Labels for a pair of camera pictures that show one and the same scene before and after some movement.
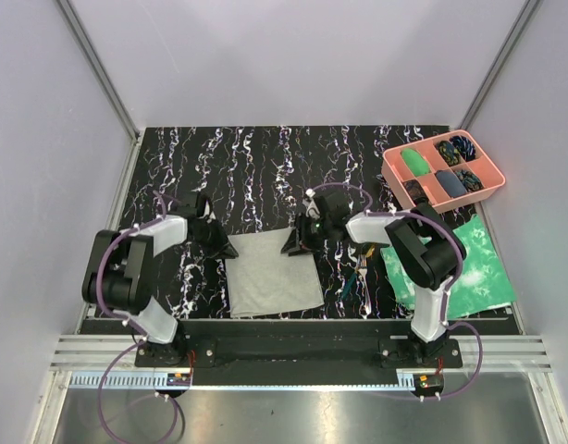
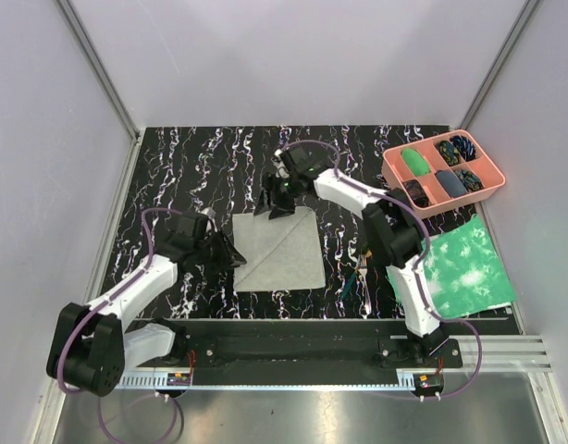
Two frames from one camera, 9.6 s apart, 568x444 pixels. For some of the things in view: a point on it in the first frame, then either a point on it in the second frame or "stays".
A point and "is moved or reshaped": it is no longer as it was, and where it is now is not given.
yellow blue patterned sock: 450,154 stays
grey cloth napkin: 264,279 is moved or reshaped
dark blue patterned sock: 463,145 stays
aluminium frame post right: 502,56 stays
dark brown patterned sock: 413,190 stays
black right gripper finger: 292,246 -> 277,212
